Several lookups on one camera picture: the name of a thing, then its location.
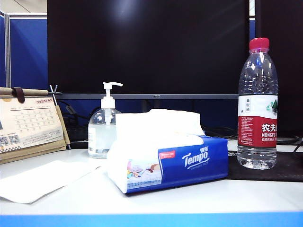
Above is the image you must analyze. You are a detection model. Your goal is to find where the clear alcohol pump bottle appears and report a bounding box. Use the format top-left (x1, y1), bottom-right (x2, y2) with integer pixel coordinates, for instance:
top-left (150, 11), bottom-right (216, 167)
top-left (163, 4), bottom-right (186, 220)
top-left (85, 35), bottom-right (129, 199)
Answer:
top-left (88, 82), bottom-right (124, 159)

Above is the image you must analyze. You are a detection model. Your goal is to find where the blue Tempo tissue pack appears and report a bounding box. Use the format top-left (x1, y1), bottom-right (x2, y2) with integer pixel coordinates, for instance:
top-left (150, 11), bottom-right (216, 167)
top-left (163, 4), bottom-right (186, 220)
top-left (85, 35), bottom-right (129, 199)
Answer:
top-left (107, 132), bottom-right (229, 194)

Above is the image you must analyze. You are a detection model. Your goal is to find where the red-capped plastic water bottle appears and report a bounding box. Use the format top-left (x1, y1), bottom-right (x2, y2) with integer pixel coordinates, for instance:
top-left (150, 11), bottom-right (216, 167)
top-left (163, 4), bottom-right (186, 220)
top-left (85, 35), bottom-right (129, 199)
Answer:
top-left (237, 37), bottom-right (278, 170)

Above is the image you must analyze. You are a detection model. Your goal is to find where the large black monitor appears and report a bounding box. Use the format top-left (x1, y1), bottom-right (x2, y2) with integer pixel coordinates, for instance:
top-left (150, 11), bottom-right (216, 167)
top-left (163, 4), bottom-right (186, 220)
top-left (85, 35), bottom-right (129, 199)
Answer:
top-left (46, 0), bottom-right (250, 100)

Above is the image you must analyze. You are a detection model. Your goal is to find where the black keyboard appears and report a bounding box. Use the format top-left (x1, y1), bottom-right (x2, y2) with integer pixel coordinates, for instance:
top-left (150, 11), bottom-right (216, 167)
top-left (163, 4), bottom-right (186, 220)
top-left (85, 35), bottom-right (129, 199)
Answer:
top-left (65, 125), bottom-right (89, 142)

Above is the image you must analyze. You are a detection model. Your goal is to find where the metal calendar stand rod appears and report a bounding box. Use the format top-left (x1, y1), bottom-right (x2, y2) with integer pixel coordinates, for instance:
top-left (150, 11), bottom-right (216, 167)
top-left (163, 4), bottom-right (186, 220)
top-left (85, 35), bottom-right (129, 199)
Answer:
top-left (49, 84), bottom-right (71, 150)

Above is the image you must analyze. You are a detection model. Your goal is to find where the beige desk calendar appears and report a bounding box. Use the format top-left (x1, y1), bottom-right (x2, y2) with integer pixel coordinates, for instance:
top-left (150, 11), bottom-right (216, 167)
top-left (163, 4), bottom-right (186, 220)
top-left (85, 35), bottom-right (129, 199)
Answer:
top-left (0, 96), bottom-right (68, 165)

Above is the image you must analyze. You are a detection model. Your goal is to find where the flat white paper sheet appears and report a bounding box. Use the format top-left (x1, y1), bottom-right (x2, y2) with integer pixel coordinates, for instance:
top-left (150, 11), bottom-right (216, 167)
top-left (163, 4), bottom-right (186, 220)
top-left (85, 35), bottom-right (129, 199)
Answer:
top-left (0, 160), bottom-right (102, 204)

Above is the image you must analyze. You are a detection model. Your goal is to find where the black mouse mat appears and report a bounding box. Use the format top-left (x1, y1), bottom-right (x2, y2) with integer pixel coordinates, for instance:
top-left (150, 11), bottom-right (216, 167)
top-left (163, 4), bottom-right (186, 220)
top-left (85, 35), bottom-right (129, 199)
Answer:
top-left (227, 151), bottom-right (303, 182)

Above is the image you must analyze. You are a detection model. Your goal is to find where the black HSD monitor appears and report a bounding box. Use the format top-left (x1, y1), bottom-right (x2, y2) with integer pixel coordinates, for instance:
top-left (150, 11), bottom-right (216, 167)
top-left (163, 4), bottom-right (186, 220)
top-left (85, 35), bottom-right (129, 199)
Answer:
top-left (255, 0), bottom-right (303, 138)

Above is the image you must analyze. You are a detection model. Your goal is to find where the black cable with ferrite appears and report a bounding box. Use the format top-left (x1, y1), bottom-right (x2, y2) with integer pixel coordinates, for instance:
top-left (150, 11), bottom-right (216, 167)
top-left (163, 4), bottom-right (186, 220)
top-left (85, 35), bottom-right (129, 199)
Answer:
top-left (58, 100), bottom-right (102, 120)

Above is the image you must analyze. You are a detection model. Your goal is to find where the wooden pen with brown strap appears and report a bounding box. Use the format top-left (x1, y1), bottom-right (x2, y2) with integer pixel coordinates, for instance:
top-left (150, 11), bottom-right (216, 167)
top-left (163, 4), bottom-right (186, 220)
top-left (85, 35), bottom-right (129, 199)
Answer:
top-left (0, 87), bottom-right (62, 103)

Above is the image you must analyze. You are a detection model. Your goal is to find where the black desk cable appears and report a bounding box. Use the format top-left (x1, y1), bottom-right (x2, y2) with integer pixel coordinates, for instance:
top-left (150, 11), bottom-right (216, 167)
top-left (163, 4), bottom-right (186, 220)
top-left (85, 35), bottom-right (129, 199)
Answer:
top-left (276, 136), bottom-right (303, 153)

